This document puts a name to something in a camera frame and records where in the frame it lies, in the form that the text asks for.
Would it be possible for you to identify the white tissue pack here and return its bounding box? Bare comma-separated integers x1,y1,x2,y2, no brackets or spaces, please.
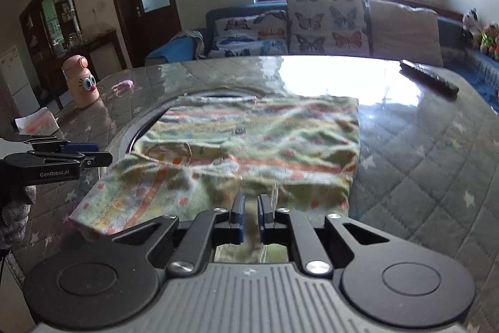
15,107,61,141

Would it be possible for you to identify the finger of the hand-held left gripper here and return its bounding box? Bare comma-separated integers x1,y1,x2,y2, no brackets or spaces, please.
58,151,114,168
13,136,99,155

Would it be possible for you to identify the floral children's jacket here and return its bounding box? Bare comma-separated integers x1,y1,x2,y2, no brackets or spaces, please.
68,94,361,264

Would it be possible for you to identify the flat butterfly print cushion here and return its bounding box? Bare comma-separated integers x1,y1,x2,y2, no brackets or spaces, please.
208,10,289,59

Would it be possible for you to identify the pink cartoon water bottle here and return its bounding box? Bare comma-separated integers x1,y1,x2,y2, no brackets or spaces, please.
62,55,100,110

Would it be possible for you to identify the small pink toy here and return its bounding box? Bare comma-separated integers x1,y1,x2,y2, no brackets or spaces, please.
111,80,135,94

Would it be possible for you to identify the dark wooden display cabinet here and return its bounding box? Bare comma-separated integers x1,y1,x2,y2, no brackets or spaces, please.
19,0,118,104

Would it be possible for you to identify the brown bear plush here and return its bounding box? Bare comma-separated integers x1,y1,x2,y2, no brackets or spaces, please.
477,22,499,55

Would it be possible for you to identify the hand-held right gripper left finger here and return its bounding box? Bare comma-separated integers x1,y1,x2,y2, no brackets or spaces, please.
111,193,247,277

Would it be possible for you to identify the white refrigerator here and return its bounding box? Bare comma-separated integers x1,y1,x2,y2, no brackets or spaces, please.
0,46,32,124

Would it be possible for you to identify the black and white cow plush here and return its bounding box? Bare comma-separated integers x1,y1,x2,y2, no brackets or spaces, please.
462,7,480,43

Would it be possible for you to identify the black remote control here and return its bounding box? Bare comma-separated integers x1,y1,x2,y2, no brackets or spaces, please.
399,59,460,97

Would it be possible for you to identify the blue sofa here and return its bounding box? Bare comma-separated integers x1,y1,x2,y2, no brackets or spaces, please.
146,0,499,112

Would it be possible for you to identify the beige cushion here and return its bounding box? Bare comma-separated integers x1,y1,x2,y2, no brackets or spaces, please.
368,0,445,67

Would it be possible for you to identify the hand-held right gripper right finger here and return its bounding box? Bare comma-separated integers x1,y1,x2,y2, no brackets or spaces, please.
257,193,392,275

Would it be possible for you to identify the grey quilted star tablecloth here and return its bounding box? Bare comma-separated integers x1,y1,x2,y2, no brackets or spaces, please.
0,58,499,333

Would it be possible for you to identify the upright butterfly print cushion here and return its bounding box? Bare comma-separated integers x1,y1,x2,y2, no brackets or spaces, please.
286,0,370,57

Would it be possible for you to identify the person's left hand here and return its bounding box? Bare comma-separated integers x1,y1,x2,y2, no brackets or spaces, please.
0,184,38,252

